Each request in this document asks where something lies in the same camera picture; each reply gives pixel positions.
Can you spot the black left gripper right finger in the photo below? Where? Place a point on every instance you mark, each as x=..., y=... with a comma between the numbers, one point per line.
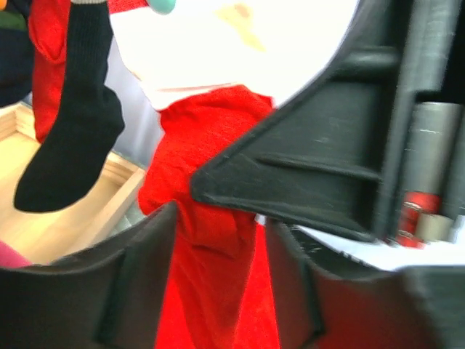
x=325, y=300

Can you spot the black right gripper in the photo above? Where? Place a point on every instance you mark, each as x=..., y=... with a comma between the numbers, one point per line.
x=365, y=148

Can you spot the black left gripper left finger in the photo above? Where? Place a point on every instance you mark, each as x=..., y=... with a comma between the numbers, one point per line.
x=109, y=295

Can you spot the red white patterned sock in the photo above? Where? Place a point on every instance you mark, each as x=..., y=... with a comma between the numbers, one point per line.
x=219, y=262

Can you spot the black sock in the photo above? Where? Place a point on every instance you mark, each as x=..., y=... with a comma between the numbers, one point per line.
x=89, y=120

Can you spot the white round clip hanger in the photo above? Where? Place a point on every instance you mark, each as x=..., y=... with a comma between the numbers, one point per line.
x=162, y=7

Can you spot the pink hanging towel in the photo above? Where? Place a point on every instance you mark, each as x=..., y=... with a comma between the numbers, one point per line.
x=9, y=258

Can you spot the red folded towel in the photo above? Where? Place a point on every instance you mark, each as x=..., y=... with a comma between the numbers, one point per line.
x=47, y=27

